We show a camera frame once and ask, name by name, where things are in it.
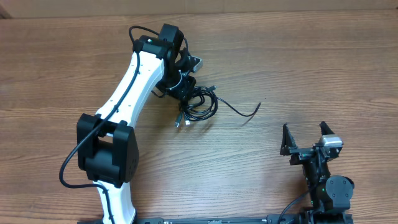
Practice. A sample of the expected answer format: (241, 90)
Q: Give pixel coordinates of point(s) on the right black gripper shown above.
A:
(288, 147)

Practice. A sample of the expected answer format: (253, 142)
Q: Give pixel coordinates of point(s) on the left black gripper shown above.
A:
(185, 91)

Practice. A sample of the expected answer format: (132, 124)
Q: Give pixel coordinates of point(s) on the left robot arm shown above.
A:
(107, 147)

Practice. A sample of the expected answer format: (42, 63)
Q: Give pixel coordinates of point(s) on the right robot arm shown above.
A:
(328, 196)

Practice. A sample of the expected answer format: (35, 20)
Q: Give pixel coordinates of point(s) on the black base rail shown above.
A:
(270, 219)

